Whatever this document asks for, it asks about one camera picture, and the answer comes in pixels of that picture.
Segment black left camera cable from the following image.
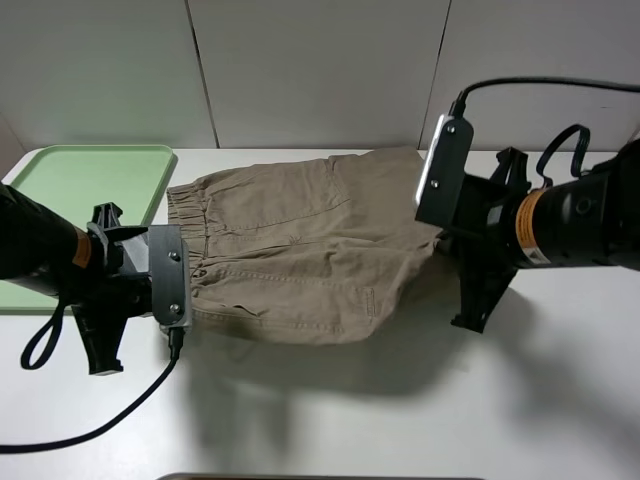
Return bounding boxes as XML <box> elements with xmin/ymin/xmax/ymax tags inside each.
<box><xmin>0</xmin><ymin>327</ymin><xmax>185</xmax><ymax>448</ymax></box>

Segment left arm black sleeve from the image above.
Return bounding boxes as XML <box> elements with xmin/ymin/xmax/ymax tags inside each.
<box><xmin>1</xmin><ymin>184</ymin><xmax>102</xmax><ymax>302</ymax></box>

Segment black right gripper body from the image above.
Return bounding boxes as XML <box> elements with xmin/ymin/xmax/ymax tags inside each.
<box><xmin>441</xmin><ymin>147</ymin><xmax>530</xmax><ymax>333</ymax></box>

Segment black camera cable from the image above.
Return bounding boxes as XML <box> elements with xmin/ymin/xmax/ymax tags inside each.
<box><xmin>0</xmin><ymin>327</ymin><xmax>185</xmax><ymax>448</ymax></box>
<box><xmin>447</xmin><ymin>76</ymin><xmax>640</xmax><ymax>118</ymax></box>

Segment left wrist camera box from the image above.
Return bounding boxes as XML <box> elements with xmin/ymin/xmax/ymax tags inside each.
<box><xmin>148</xmin><ymin>225</ymin><xmax>192</xmax><ymax>335</ymax></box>

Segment black left wrist strap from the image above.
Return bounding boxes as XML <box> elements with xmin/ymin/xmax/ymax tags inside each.
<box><xmin>20</xmin><ymin>294</ymin><xmax>68</xmax><ymax>371</ymax></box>

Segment khaki shorts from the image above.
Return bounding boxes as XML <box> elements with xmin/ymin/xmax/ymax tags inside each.
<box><xmin>167</xmin><ymin>147</ymin><xmax>459</xmax><ymax>345</ymax></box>

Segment black right camera cable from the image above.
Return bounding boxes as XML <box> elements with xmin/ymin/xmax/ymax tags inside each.
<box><xmin>447</xmin><ymin>76</ymin><xmax>640</xmax><ymax>118</ymax></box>

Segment green plastic tray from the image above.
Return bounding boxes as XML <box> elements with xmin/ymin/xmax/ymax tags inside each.
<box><xmin>1</xmin><ymin>145</ymin><xmax>176</xmax><ymax>314</ymax></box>

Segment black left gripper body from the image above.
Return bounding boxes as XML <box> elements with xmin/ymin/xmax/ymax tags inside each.
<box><xmin>72</xmin><ymin>203</ymin><xmax>151</xmax><ymax>375</ymax></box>

